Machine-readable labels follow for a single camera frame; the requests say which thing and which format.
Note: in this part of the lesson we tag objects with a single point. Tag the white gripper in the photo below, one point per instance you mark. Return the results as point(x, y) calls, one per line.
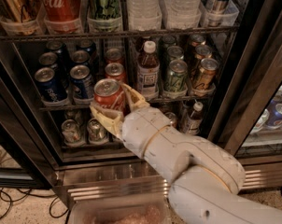
point(143, 125)

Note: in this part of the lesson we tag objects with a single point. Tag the red coke can front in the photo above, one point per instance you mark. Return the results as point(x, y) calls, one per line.
point(108, 93)

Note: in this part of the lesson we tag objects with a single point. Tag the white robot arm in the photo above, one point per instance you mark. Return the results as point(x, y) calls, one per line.
point(204, 179)

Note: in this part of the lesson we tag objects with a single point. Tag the copper can bottom shelf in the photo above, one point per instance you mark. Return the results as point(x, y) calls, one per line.
point(173, 118)

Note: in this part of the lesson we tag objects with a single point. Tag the blue pepsi can front right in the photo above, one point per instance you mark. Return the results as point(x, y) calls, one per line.
point(82, 84)

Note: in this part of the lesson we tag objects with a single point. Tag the blue pepsi can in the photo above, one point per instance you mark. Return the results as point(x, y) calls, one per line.
point(89, 46)
point(81, 57)
point(82, 84)
point(60, 49)
point(51, 59)
point(50, 87)

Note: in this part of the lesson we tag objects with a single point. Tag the red coke can rear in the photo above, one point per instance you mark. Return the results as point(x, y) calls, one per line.
point(114, 55)

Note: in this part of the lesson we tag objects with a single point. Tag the silver can bottom far left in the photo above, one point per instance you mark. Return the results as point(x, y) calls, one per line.
point(71, 132)

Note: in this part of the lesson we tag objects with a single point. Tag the green lacroix can front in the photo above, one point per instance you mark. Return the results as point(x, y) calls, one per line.
point(175, 80)

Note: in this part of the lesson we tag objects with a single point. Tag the tea bottle bottom shelf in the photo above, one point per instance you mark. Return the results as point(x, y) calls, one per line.
point(192, 119)

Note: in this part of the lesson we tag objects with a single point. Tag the blue pepsi can middle right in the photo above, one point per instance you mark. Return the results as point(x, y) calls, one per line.
point(81, 57)

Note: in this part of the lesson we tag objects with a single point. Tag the stainless fridge bottom grille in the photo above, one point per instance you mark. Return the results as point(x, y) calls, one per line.
point(122, 178)

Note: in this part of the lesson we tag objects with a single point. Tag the blue pepsi can rear right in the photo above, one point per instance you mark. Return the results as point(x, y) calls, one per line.
point(89, 46)

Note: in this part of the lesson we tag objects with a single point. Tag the green lacroix can middle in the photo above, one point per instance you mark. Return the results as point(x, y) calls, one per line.
point(174, 53)

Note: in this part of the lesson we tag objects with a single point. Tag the blue pepsi can front left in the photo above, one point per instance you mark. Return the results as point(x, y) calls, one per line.
point(50, 87)

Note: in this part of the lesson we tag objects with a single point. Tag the green lacroix can rear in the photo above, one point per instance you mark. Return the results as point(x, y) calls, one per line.
point(167, 41)

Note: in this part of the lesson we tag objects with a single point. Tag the gold can front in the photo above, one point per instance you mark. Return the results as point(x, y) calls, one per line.
point(204, 74)

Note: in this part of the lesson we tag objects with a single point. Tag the blue pepsi can middle left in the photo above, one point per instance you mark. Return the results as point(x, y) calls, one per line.
point(51, 59)

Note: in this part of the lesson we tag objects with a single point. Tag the blue pepsi can rear left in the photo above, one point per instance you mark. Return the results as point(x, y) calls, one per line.
point(60, 49)

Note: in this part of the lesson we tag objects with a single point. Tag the gold can middle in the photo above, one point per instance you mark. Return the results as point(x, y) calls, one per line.
point(201, 52)

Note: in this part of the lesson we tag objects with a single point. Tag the green lacroix can top shelf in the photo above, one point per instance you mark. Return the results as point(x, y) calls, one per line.
point(104, 15)

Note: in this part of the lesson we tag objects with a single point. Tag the gold can rear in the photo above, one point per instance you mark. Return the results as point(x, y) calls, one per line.
point(194, 41)

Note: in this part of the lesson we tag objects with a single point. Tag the red coke can top shelf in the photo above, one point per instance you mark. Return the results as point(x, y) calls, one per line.
point(62, 15)

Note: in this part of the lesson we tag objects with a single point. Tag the glass fridge door right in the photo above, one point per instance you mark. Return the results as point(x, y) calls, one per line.
point(256, 81)

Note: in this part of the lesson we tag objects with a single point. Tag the silver blue can top shelf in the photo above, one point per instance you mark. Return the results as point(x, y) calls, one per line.
point(215, 9)

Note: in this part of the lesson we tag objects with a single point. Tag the gold can top shelf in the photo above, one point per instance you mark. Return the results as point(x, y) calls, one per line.
point(18, 17)

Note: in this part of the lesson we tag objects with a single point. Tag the blue can right fridge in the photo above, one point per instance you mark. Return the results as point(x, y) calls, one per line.
point(275, 116)

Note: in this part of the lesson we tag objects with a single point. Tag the brown tea bottle white cap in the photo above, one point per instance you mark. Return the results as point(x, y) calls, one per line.
point(148, 66)

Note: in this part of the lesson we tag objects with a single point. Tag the clear plastic bin on floor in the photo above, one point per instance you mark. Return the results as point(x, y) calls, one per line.
point(136, 208)

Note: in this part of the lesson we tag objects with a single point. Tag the water bottle top left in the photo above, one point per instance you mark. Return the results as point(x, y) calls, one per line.
point(144, 15)

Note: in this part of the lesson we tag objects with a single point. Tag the water bottle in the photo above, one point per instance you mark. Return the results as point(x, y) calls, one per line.
point(180, 14)
point(144, 15)

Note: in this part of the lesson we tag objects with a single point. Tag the water bottle top right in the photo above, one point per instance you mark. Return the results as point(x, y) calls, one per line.
point(180, 14)

